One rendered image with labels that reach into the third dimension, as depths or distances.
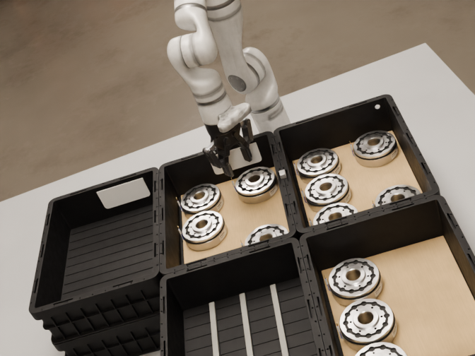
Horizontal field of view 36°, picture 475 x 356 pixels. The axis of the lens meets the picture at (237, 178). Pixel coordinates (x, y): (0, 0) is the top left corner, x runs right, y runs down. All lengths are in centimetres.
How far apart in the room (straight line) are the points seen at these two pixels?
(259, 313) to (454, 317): 39
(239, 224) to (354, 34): 246
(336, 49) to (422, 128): 195
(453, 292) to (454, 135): 67
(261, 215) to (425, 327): 52
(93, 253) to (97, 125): 231
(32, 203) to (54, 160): 161
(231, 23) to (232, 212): 46
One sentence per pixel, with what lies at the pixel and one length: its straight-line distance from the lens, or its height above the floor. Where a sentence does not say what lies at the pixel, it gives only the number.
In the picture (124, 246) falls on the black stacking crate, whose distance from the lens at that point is 182.
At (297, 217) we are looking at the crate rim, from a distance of 153.
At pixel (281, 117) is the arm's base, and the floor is 84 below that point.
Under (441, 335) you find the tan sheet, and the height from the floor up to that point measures 83.
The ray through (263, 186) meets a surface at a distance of 176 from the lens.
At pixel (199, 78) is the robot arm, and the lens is 157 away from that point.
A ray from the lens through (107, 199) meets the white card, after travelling 190.
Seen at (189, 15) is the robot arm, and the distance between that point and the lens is 157.
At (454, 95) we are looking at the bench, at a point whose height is 70.
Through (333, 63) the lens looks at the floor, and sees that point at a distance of 385.
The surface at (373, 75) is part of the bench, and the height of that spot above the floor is 70.
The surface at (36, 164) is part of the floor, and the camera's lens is 405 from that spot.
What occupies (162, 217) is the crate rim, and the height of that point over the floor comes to 92.
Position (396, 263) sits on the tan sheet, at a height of 83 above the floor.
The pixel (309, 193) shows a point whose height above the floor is 86.
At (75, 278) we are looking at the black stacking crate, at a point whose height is 83.
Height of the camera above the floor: 193
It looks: 36 degrees down
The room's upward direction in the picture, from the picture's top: 22 degrees counter-clockwise
